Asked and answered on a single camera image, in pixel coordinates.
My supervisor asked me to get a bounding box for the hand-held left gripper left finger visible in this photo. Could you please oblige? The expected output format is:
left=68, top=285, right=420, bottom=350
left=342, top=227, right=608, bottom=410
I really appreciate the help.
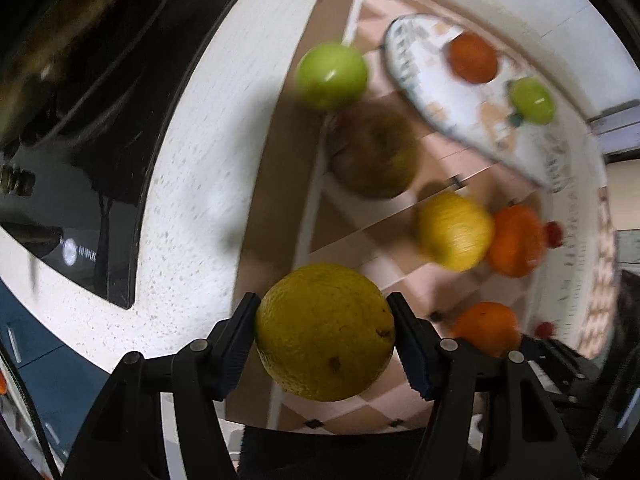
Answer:
left=62, top=292, right=261, bottom=480

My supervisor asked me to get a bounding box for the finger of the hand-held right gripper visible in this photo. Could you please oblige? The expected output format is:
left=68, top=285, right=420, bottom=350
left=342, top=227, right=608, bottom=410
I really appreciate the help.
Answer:
left=520, top=335, right=603, bottom=408

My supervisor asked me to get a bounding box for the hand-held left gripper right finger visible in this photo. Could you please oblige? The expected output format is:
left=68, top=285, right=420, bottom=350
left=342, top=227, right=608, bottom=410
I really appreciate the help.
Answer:
left=386, top=292, right=583, bottom=480

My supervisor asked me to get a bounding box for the large yellow-green orange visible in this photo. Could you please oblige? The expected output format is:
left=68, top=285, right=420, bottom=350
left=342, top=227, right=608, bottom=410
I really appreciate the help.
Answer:
left=255, top=262, right=397, bottom=402

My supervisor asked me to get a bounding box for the yellow-green citrus fruit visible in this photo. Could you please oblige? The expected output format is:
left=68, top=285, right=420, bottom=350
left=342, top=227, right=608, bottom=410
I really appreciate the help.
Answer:
left=416, top=192, right=496, bottom=272

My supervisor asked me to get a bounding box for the brown round fruit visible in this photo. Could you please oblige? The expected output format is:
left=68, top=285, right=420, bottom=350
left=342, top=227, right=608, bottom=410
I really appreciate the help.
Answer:
left=327, top=102, right=420, bottom=200

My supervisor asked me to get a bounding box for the floral oval plate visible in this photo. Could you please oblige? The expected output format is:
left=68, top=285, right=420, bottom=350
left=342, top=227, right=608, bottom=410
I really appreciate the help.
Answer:
left=382, top=12, right=571, bottom=193

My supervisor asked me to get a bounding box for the small green apple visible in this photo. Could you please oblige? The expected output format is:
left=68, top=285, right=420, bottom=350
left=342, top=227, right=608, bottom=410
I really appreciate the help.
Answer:
left=509, top=77, right=556, bottom=125

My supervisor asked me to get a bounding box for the large green apple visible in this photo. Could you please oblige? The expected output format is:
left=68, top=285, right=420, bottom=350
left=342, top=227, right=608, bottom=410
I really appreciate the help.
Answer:
left=296, top=42, right=370, bottom=111

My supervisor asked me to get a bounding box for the white printed mat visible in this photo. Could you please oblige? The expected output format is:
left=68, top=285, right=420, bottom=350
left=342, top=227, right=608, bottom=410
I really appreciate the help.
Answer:
left=542, top=130, right=618, bottom=361

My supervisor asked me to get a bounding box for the brown checkered mat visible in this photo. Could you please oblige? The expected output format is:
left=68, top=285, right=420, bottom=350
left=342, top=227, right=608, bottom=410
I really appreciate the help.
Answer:
left=267, top=0, right=616, bottom=433

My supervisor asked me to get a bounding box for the blue cabinet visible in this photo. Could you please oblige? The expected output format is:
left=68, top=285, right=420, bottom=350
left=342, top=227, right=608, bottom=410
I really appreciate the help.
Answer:
left=0, top=280, right=116, bottom=466

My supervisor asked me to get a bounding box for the black glass cooktop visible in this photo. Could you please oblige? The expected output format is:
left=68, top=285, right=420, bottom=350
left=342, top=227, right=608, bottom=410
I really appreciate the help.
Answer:
left=0, top=0, right=256, bottom=311

